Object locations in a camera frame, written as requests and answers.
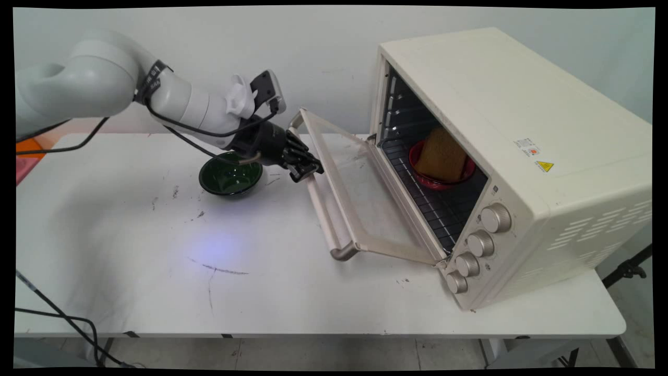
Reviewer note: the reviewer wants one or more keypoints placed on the dark green bowl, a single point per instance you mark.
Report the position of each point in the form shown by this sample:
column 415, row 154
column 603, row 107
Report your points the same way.
column 224, row 180

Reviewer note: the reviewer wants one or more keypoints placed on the orange box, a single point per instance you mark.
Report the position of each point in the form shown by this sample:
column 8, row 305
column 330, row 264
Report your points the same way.
column 30, row 147

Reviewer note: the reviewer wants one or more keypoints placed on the yellow warning sticker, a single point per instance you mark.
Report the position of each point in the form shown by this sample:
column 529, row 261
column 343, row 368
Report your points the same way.
column 545, row 166

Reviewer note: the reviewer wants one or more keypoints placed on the pink box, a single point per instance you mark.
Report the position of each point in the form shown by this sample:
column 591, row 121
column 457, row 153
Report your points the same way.
column 26, row 168

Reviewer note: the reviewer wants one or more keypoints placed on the red bowl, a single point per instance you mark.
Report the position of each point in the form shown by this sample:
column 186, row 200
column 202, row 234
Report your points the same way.
column 433, row 183

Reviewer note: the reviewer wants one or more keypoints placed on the silver oven knob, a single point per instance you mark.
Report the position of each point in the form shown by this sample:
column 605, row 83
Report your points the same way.
column 480, row 243
column 496, row 218
column 467, row 265
column 456, row 282

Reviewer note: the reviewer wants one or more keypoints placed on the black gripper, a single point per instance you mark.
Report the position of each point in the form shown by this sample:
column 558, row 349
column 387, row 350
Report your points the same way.
column 258, row 143

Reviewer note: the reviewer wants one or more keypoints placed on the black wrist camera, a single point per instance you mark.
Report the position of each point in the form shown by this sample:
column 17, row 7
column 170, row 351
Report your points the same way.
column 267, row 90

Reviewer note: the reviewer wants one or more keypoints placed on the black tripod stand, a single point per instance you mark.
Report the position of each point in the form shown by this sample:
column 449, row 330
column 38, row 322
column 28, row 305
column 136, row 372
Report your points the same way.
column 626, row 269

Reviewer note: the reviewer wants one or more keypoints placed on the metal oven rack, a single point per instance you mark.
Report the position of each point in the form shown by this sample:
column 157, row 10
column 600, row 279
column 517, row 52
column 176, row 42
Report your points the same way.
column 443, row 214

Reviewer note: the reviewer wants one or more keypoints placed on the cream glass oven door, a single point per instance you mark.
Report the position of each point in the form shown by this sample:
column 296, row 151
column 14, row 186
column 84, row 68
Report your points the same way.
column 396, row 251

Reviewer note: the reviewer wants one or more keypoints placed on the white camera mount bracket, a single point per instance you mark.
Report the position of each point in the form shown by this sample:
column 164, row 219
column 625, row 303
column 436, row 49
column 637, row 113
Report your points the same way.
column 239, row 99

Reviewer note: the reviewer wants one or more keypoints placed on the cream toaster oven body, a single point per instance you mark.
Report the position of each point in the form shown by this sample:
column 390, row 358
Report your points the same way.
column 522, row 104

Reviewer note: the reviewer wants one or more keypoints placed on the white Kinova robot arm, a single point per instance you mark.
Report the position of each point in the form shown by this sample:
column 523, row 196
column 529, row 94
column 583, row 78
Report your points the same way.
column 99, row 78

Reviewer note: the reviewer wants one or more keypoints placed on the brown toast slice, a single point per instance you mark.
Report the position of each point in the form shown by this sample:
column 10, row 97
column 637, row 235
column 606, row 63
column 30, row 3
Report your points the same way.
column 441, row 154

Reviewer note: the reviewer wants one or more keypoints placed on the white label sticker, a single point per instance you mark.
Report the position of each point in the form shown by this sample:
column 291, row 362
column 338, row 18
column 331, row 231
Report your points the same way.
column 527, row 147

